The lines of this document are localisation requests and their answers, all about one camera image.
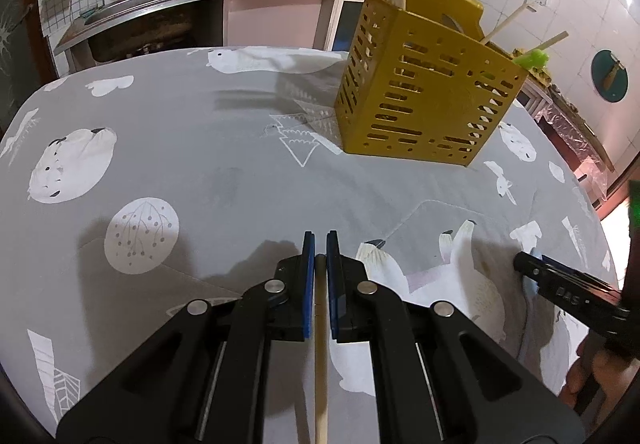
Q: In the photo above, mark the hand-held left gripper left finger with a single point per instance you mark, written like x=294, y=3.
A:
x=307, y=294

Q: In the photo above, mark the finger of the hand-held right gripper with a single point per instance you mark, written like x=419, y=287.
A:
x=575, y=294
x=575, y=271

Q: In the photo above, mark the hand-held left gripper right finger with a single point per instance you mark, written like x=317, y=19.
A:
x=334, y=294

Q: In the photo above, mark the yellow slotted utensil holder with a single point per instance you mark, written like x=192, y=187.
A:
x=425, y=98

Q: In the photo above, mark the green chopstick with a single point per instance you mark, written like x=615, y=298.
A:
x=535, y=54

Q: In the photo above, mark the person's right hand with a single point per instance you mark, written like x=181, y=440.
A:
x=595, y=374

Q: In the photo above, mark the metal side shelf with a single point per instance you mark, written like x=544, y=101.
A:
x=570, y=123

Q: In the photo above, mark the steel sink counter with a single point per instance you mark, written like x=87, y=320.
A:
x=150, y=8

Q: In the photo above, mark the round teal wall hanger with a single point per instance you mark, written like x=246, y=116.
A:
x=609, y=76

